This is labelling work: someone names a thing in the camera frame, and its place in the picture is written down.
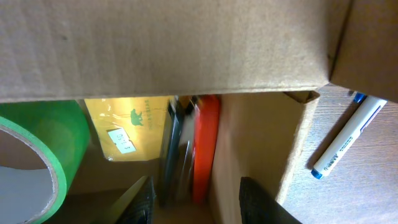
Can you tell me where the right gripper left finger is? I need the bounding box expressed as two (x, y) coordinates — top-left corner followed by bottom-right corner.
(116, 177), (155, 224)

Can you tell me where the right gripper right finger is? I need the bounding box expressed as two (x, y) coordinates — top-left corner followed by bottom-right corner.
(239, 177), (301, 224)

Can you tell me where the yellow spiral notepad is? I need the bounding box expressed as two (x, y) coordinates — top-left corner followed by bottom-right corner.
(85, 96), (173, 162)

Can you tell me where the green tape roll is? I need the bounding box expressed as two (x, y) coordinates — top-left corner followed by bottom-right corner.
(1, 100), (90, 223)

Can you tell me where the blue whiteboard marker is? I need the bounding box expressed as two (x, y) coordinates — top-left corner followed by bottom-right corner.
(311, 96), (387, 179)

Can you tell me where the brown cardboard box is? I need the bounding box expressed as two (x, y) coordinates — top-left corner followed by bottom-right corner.
(1, 0), (397, 223)

